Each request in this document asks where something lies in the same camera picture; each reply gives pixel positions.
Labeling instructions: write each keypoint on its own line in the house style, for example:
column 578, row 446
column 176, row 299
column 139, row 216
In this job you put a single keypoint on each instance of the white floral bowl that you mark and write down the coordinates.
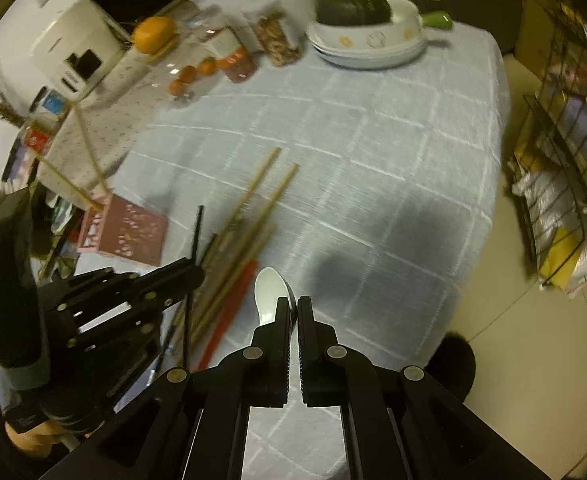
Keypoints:
column 373, row 40

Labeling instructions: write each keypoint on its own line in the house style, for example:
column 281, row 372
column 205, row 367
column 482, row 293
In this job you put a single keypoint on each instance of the pink utensil holder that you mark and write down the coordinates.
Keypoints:
column 128, row 232

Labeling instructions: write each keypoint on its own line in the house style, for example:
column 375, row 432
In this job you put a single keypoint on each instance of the light blue checkered tablecloth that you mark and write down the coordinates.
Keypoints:
column 373, row 185

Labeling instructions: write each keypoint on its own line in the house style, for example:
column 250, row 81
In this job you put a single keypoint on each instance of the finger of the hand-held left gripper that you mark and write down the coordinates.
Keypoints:
column 173, row 275
column 123, row 327

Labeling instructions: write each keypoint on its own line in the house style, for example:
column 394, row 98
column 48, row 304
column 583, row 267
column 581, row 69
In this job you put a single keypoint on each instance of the person's left hand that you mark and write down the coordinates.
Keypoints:
column 38, row 437

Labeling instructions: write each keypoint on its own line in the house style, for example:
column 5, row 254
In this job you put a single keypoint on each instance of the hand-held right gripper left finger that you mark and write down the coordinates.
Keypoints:
column 276, row 345

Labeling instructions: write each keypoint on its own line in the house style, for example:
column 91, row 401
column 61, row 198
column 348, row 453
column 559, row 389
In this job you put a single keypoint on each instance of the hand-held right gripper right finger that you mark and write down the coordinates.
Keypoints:
column 309, row 345

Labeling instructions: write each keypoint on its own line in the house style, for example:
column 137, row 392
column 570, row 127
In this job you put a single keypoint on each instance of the white air fryer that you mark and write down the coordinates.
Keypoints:
column 73, row 40

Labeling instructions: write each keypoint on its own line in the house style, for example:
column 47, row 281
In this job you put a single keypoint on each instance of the large orange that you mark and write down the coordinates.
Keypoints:
column 154, row 35

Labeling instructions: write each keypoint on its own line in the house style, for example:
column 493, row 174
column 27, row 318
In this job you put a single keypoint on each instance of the red label glass jar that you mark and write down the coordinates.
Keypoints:
column 34, row 140

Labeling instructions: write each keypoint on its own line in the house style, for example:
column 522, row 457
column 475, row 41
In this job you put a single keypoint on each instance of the white plastic spoon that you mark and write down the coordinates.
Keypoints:
column 268, row 290

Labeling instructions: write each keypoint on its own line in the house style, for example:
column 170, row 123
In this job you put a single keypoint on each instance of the glass jar with cork lid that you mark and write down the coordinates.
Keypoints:
column 193, row 50

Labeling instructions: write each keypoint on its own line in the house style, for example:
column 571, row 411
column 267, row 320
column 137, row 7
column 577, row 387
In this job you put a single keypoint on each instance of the black chopstick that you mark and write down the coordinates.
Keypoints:
column 197, row 230

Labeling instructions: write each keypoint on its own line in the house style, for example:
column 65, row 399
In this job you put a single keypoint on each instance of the green avocado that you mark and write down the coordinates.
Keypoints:
column 353, row 7

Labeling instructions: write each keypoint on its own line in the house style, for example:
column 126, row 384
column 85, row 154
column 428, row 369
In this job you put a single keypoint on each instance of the red label spice jar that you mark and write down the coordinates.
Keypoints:
column 233, row 57

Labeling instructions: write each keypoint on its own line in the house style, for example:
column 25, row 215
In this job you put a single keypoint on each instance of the small tangerine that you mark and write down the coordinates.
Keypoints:
column 207, row 66
column 177, row 86
column 188, row 73

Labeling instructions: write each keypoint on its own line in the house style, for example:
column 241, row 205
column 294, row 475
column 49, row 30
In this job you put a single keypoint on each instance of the floral cabinet cloth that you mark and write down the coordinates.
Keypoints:
column 108, row 125

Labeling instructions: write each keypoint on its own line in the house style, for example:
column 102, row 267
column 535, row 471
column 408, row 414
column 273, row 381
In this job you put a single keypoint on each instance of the clear snack jar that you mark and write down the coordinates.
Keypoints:
column 278, row 40

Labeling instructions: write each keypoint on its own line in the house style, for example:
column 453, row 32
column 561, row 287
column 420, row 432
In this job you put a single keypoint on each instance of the red chopstick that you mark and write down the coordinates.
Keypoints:
column 228, row 310

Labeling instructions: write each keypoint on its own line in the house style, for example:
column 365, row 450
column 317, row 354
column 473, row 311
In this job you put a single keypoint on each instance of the blue label plastic jar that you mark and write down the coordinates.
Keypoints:
column 48, row 101

